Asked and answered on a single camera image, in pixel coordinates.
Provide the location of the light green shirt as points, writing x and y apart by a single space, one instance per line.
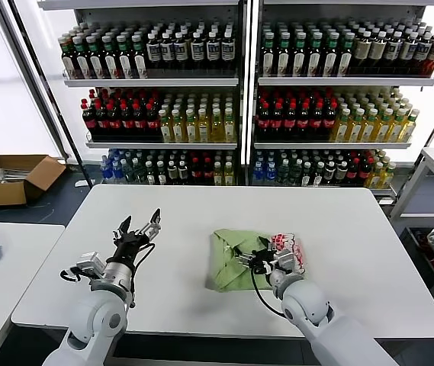
228 244

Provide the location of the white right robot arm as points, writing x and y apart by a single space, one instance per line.
304 301

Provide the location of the grey metal parts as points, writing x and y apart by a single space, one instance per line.
7 175

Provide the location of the white metal side table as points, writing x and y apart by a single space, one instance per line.
431 216

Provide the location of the small dark bottle white cap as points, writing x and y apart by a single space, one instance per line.
319 176
162 175
183 173
307 176
330 173
172 173
150 175
341 173

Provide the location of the small white floor scrap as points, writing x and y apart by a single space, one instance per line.
82 184

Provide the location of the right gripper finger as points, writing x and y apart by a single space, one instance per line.
247 260
269 247

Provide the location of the red fabric item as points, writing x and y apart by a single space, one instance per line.
425 246

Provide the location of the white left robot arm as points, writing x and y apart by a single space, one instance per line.
98 316

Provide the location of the black storage crate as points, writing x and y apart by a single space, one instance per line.
415 263

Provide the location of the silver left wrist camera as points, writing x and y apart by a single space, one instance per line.
89 263

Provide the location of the yellow tea bottle green label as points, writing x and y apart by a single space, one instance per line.
191 131
217 131
382 131
389 177
204 131
409 129
375 177
230 131
368 131
166 131
218 176
355 131
229 176
179 131
396 131
342 131

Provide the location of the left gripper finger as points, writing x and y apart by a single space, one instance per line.
125 228
152 228

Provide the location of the cola bottle red cap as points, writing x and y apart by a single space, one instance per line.
103 122
277 122
127 122
352 173
153 122
264 122
208 173
140 122
90 122
197 173
115 122
364 172
303 122
330 122
290 122
316 122

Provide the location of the brown cardboard box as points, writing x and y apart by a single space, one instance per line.
0 193

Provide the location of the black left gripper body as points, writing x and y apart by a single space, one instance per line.
130 248

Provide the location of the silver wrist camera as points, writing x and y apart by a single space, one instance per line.
89 263
286 261

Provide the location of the grey metal shelf unit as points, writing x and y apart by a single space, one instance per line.
347 81
152 83

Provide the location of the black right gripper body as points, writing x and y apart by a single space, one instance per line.
265 263

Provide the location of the clear green water bottle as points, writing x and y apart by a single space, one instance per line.
296 173
138 175
284 173
127 174

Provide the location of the dark bottle beige label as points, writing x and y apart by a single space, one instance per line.
377 51
362 51

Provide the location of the blue water bottle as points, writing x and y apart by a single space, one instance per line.
117 173
259 176
271 175
106 172

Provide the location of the dark tea bottle green neck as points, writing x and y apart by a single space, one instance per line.
346 57
316 57
300 57
111 61
284 57
126 61
69 61
140 61
332 57
83 61
97 61
269 57

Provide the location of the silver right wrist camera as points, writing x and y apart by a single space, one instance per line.
286 261

